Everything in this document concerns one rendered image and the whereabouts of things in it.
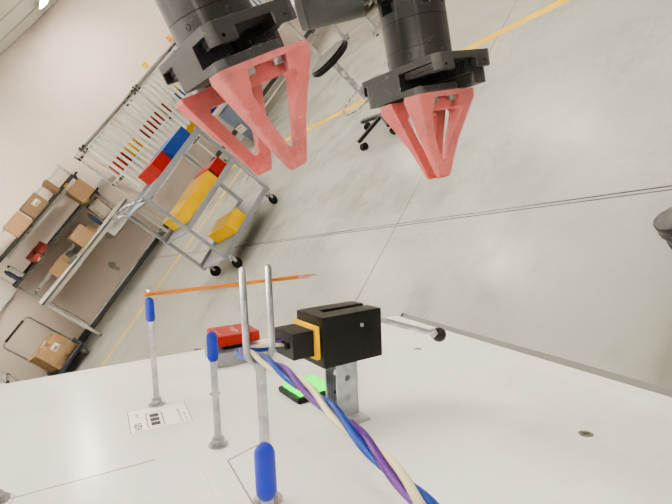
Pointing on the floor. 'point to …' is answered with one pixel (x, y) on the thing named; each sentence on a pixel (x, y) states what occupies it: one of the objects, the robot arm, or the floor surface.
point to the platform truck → (57, 333)
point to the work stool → (348, 82)
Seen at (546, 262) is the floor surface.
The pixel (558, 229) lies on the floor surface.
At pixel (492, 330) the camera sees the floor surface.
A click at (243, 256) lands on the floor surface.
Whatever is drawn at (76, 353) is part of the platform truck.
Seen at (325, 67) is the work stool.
